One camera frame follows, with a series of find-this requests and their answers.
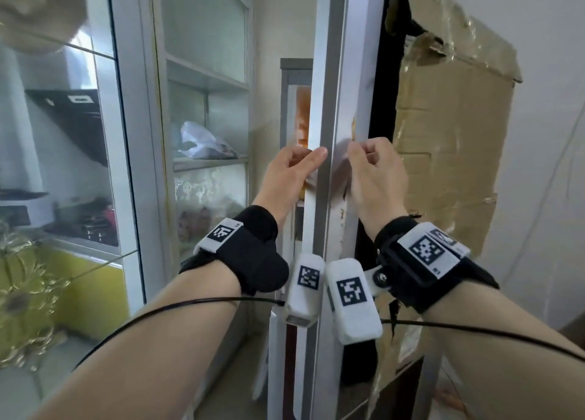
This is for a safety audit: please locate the person's left hand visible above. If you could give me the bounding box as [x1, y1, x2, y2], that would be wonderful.
[253, 145, 329, 227]

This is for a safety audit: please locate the person's right hand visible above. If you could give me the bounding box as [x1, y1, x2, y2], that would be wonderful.
[348, 136, 410, 242]

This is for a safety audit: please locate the white paper sticker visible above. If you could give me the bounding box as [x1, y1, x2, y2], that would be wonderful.
[328, 137, 355, 183]

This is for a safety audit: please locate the silver aluminium door frame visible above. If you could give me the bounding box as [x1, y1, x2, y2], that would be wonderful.
[267, 0, 388, 420]

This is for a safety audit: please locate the person's left forearm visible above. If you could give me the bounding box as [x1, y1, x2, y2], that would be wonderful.
[27, 269, 243, 420]

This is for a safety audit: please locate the person's right forearm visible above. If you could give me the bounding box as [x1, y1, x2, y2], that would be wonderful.
[420, 278, 585, 420]

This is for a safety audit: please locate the white plastic bag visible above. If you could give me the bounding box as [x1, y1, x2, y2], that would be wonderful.
[177, 121, 239, 160]

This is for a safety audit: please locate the white glass shelf cabinet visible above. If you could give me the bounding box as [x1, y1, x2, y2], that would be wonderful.
[151, 0, 255, 306]

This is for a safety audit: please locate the gas stove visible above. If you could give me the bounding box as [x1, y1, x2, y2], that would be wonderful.
[46, 198, 120, 248]

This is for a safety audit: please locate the black range hood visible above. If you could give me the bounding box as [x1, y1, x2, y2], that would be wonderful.
[25, 88, 109, 168]

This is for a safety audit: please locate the glass sliding door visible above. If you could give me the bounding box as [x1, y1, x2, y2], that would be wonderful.
[0, 0, 154, 420]

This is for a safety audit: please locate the yellow kitchen cabinet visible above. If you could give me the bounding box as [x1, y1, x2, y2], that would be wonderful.
[0, 245, 131, 370]

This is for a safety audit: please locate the black left wrist strap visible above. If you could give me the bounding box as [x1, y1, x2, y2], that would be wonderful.
[178, 205, 291, 297]

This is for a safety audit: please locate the black wrist strap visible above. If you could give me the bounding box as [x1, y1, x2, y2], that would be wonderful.
[372, 216, 500, 316]
[178, 205, 291, 297]

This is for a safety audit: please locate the black right wrist strap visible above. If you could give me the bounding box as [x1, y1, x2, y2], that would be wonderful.
[372, 216, 500, 316]

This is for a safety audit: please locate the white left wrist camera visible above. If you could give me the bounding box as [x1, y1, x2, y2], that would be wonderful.
[283, 252, 326, 329]

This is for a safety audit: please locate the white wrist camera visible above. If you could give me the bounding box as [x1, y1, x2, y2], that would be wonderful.
[283, 252, 326, 329]
[324, 258, 384, 346]

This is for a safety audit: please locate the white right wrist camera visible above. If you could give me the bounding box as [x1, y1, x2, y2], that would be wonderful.
[324, 258, 384, 346]

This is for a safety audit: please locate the black cable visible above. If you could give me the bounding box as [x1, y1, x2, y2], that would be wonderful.
[380, 318, 585, 362]
[72, 296, 287, 371]

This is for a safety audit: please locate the thin grey wall cable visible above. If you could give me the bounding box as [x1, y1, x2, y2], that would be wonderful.
[521, 107, 585, 274]

